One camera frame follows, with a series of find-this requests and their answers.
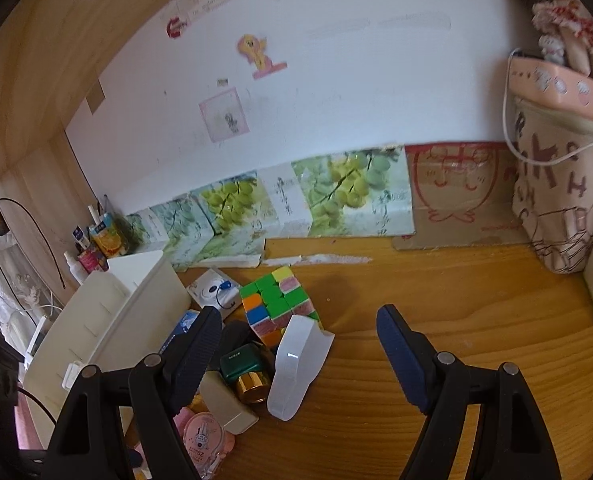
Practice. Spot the white plastic storage bin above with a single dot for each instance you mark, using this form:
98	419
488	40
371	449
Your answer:
121	305

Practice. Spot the wooden desk hutch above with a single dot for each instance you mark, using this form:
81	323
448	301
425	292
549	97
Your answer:
31	110

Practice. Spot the letter print canvas bag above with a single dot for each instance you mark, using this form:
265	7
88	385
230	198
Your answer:
556	200

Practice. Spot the green bottle with gold cap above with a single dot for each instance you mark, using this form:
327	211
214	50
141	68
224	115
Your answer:
246	372

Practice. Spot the pink round tape dispenser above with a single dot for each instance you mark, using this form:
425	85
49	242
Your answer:
204	440

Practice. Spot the translucent white plastic piece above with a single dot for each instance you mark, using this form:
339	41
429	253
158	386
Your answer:
294	365

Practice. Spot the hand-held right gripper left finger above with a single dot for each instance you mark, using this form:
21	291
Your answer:
196	355

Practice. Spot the doll in checked dress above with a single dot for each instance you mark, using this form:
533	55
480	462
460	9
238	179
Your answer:
571	25

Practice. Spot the white spray bottle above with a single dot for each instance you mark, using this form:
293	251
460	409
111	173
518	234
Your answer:
75	270

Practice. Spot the beige cardboard box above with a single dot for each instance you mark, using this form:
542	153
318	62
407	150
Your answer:
226	405

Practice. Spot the red round sticker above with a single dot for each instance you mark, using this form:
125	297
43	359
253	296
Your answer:
177	27

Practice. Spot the multicoloured puzzle cube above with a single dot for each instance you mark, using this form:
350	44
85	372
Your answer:
271	300

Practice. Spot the pink square sticker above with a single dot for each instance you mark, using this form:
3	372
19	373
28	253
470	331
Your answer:
224	115

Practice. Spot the pink tin can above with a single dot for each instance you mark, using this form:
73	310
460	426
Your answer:
92	260

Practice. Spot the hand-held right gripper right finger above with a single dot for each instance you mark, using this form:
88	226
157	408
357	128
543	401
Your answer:
401	355

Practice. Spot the blue white tube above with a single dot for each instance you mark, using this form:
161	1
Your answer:
80	236

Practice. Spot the orange juice carton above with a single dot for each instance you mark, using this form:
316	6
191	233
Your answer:
107	237

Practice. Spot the blue packet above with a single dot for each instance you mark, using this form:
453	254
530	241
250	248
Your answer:
181	330

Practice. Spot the pink power strip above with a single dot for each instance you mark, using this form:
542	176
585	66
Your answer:
551	85

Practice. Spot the brown cardboard with red drawing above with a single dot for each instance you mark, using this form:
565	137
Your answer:
456	195

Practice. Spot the grape print cardboard panel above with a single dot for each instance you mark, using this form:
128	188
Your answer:
286	200

